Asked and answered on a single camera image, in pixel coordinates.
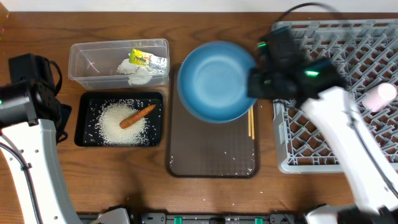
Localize dark blue plate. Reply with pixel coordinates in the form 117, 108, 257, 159
177, 41, 257, 123

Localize white cup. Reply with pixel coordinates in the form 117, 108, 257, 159
362, 83, 397, 112

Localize orange carrot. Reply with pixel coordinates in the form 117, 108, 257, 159
119, 105, 155, 129

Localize white napkin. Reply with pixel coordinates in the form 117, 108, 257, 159
117, 58, 154, 85

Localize yellow green snack wrapper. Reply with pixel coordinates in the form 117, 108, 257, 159
129, 49, 168, 72

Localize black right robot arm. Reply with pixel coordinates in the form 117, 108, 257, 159
248, 59, 397, 223

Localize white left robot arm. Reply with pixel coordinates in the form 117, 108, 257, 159
1, 81, 130, 224

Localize black food waste tray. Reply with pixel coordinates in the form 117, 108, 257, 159
75, 91, 164, 147

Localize grey dishwasher rack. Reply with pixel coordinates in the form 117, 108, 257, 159
272, 19, 397, 174

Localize clear plastic bin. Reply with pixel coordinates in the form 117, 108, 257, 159
68, 39, 170, 90

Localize pile of white rice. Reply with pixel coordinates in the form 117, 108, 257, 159
95, 100, 149, 146

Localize brown serving tray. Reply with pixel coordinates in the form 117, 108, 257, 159
165, 63, 261, 179

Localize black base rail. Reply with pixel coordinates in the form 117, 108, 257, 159
78, 205, 305, 224

